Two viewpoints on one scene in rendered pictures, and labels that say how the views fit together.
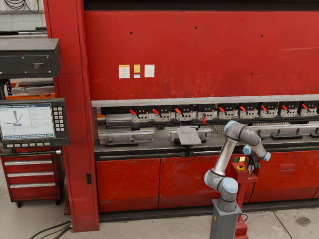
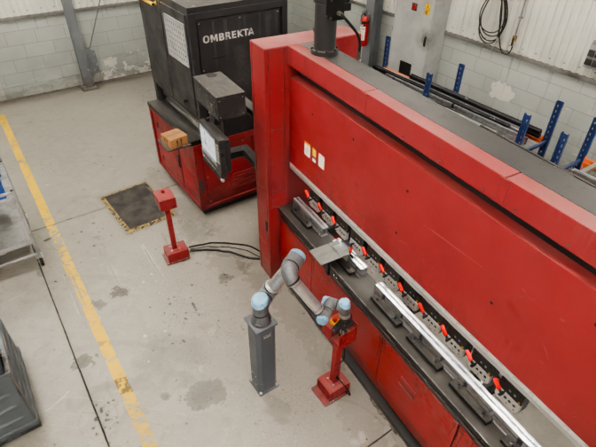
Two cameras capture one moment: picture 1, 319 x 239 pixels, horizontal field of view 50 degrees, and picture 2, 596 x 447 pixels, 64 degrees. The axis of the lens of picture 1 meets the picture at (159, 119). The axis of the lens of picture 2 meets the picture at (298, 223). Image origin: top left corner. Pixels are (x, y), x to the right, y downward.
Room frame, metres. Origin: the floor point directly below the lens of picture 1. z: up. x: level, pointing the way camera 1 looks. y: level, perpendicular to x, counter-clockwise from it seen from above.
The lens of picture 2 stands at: (1.38, -2.71, 3.41)
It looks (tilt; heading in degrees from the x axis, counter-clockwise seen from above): 38 degrees down; 68
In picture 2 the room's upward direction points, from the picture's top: 1 degrees clockwise
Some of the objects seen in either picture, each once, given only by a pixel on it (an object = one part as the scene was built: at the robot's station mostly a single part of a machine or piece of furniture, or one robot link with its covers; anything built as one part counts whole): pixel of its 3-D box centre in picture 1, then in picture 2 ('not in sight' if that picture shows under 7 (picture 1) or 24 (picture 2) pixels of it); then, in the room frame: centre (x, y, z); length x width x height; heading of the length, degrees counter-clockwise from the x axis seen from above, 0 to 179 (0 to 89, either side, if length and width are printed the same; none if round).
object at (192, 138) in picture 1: (188, 136); (329, 252); (2.63, -0.27, 1.00); 0.26 x 0.18 x 0.01; 8
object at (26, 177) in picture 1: (35, 158); not in sight; (2.92, 1.29, 0.50); 0.50 x 0.50 x 1.00; 8
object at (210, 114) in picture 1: (205, 109); (360, 240); (2.80, -0.42, 1.18); 0.15 x 0.09 x 0.17; 98
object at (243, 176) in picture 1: (244, 169); (339, 327); (2.49, -0.78, 0.75); 0.20 x 0.16 x 0.18; 102
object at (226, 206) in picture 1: (227, 200); (260, 315); (1.98, -0.54, 0.82); 0.15 x 0.15 x 0.10
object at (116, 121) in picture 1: (217, 117); not in sight; (3.12, -0.60, 0.93); 2.30 x 0.14 x 0.10; 98
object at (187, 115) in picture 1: (183, 110); (345, 225); (2.77, -0.22, 1.18); 0.15 x 0.09 x 0.17; 98
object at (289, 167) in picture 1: (286, 167); (406, 388); (2.76, -1.28, 0.59); 0.15 x 0.02 x 0.07; 98
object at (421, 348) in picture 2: (286, 136); (424, 351); (2.86, -1.25, 0.89); 0.30 x 0.05 x 0.03; 98
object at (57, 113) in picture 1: (34, 121); (215, 147); (2.06, 0.87, 1.42); 0.45 x 0.12 x 0.36; 99
